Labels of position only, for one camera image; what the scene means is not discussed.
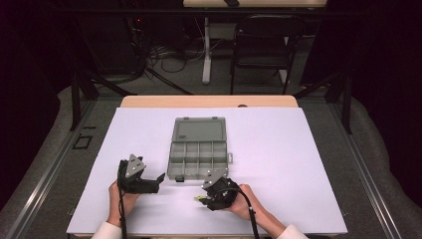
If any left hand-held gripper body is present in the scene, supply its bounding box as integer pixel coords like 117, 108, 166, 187
117, 152, 160, 195

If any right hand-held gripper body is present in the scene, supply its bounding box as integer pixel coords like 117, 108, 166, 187
200, 167, 240, 212

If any grey clear compartment box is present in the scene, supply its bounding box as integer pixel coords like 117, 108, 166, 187
166, 117, 234, 183

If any person's right hand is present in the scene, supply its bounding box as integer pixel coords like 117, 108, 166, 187
226, 183, 265, 222

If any person's left hand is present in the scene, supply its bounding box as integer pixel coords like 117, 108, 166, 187
106, 181, 140, 227

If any white table board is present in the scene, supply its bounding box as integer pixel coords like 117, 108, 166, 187
66, 107, 348, 237

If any light wooden table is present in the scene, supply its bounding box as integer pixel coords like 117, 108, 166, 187
119, 95, 299, 109

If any white desk leg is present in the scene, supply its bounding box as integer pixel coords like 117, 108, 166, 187
201, 16, 214, 85

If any black folding chair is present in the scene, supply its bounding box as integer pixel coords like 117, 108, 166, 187
229, 14, 307, 96

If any light wooden desk top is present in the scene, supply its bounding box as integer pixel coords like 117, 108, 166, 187
182, 0, 327, 8

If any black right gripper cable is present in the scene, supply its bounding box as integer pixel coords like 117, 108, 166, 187
218, 187, 262, 239

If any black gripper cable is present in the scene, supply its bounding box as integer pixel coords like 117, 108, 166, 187
116, 160, 129, 239
218, 187, 262, 239

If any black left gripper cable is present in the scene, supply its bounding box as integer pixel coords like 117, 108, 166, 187
116, 160, 129, 239

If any grey metal floor rail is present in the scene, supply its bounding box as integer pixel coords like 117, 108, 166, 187
5, 99, 98, 239
325, 99, 403, 239

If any black metal frame stand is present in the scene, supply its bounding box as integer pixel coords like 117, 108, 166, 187
293, 71, 353, 135
69, 71, 137, 132

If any tangle of floor cables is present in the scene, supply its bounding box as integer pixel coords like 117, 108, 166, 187
145, 41, 207, 75

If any black horizontal frame bar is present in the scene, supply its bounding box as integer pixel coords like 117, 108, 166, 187
49, 7, 366, 16

